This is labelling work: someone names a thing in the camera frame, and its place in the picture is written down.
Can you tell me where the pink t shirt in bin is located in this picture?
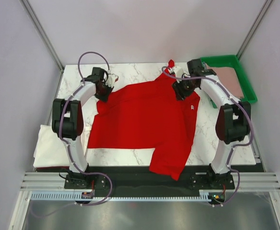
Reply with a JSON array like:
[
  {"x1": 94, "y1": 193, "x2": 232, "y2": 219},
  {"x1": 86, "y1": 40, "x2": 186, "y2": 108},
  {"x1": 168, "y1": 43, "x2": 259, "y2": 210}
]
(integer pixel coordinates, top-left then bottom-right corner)
[{"x1": 206, "y1": 64, "x2": 244, "y2": 99}]

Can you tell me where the left aluminium corner post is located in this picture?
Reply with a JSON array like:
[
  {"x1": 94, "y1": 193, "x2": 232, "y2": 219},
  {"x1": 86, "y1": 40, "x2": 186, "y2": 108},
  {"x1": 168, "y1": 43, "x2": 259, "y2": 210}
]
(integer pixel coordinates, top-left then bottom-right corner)
[{"x1": 20, "y1": 0, "x2": 64, "y2": 73}]

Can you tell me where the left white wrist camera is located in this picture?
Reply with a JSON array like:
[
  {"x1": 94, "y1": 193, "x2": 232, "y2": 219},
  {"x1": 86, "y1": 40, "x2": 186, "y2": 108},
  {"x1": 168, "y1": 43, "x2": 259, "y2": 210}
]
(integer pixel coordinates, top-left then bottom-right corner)
[{"x1": 105, "y1": 74, "x2": 119, "y2": 88}]

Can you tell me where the aluminium corner post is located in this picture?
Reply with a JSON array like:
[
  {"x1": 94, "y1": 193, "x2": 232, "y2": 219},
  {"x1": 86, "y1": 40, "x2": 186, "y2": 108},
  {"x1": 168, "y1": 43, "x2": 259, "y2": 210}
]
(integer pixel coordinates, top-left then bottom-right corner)
[
  {"x1": 20, "y1": 0, "x2": 64, "y2": 73},
  {"x1": 236, "y1": 0, "x2": 275, "y2": 60}
]

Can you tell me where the white slotted cable duct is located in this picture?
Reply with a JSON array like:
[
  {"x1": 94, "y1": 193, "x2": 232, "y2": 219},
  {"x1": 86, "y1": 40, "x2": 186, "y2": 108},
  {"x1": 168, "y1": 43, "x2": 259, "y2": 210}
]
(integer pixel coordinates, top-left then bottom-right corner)
[{"x1": 31, "y1": 191, "x2": 224, "y2": 202}]

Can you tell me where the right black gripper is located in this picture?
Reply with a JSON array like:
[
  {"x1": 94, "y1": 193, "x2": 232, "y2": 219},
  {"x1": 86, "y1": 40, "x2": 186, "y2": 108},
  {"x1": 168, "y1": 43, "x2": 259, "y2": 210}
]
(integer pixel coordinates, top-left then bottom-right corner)
[{"x1": 171, "y1": 75, "x2": 197, "y2": 102}]

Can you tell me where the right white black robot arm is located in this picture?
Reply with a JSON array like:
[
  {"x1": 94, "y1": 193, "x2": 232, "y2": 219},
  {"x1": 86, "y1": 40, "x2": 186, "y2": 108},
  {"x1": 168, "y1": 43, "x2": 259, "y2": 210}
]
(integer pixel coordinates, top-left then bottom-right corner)
[{"x1": 167, "y1": 59, "x2": 253, "y2": 189}]

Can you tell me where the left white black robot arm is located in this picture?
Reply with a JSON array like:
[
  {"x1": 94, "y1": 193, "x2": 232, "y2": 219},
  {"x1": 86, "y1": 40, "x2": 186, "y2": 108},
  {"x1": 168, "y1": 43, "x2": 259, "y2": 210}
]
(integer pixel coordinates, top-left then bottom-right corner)
[{"x1": 51, "y1": 67, "x2": 118, "y2": 188}]

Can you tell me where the right aluminium corner post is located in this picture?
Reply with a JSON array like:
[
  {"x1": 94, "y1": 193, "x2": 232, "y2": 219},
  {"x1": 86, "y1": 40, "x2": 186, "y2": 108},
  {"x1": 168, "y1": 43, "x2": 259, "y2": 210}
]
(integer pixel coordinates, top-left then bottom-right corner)
[{"x1": 236, "y1": 0, "x2": 275, "y2": 60}]

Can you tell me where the green plastic bin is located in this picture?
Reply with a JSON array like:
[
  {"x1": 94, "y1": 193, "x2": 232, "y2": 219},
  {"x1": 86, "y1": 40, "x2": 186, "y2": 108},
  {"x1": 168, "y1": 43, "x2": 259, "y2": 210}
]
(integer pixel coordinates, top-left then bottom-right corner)
[{"x1": 201, "y1": 55, "x2": 257, "y2": 104}]

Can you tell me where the folded dark red shirt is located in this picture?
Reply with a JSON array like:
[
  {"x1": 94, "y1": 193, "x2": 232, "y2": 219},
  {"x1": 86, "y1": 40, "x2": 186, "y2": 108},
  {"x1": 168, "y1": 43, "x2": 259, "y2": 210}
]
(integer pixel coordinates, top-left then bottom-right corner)
[{"x1": 36, "y1": 166, "x2": 62, "y2": 173}]

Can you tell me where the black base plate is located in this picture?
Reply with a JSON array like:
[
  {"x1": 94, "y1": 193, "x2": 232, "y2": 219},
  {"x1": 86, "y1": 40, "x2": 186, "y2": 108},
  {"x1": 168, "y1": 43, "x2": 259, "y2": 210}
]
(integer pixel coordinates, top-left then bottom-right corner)
[{"x1": 37, "y1": 163, "x2": 264, "y2": 198}]

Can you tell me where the red t shirt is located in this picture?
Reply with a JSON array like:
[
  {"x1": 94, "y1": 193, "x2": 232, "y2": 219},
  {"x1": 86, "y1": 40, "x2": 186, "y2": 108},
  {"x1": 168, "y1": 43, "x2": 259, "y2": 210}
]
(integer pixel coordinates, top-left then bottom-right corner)
[{"x1": 88, "y1": 74, "x2": 200, "y2": 180}]

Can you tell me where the aluminium front frame rail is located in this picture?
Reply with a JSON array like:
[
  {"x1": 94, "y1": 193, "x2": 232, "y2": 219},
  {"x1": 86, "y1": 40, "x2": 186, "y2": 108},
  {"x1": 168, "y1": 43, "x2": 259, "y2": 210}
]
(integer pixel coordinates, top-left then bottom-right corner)
[{"x1": 21, "y1": 172, "x2": 280, "y2": 192}]

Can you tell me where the folded white t shirt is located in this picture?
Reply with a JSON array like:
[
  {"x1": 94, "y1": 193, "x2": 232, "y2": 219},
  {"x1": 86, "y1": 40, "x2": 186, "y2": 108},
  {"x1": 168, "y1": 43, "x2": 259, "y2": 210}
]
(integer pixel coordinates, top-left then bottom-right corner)
[{"x1": 33, "y1": 125, "x2": 91, "y2": 172}]

